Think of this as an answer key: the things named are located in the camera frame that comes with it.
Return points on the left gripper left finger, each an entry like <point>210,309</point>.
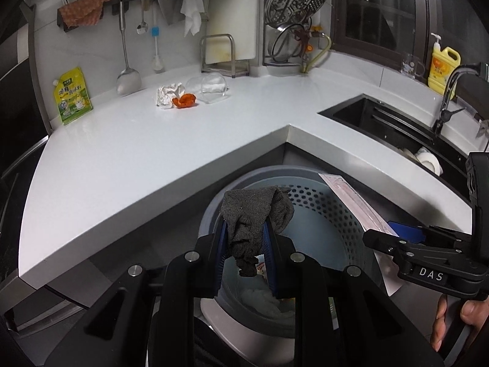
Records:
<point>220,254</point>

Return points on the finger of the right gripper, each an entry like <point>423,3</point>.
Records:
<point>412,234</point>
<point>393,246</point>

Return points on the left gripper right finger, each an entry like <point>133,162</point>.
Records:
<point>271,256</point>

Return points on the dark grey sock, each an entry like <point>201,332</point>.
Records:
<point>246,211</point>

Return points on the pink white package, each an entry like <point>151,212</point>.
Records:
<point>368,218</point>

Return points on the clear plastic bag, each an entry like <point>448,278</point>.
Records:
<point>260,299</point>

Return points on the orange peel scrap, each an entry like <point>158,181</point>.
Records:
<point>185,101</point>

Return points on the clear plastic cup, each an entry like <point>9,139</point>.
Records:
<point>208,87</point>

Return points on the white tissue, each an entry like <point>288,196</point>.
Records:
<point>166,95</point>

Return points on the red patterned paper wrapper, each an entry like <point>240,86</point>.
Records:
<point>261,267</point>

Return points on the grey perforated trash bin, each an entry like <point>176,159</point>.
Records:
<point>322,228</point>

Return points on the black kitchen sink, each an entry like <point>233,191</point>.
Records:
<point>391,127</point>

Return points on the white bowls in sink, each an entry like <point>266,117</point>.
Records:
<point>426,159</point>

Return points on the black faucet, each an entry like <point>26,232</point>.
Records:
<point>480,70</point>

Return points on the glass mug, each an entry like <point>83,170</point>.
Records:
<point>411,66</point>

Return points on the steel cutting board stand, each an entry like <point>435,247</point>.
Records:
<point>218,55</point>

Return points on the dish rack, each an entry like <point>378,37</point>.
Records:
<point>270,32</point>

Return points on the yellow detergent bottle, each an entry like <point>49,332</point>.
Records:
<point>443,62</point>

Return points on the steel spatula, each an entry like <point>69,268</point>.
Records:
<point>129,80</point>

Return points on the blue white bottle brush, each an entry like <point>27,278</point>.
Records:
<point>157,62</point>

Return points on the yellow seasoning pouch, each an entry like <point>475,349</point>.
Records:
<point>71,96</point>

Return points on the white cutting board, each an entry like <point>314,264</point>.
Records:
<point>238,18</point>

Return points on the small steel spoon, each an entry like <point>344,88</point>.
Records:
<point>142,27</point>

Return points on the white hanging cloth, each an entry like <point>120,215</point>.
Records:
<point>192,10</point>

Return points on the orange brown dish rag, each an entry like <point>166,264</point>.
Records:
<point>82,13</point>

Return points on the dark window frame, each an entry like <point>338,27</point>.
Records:
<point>384,31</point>

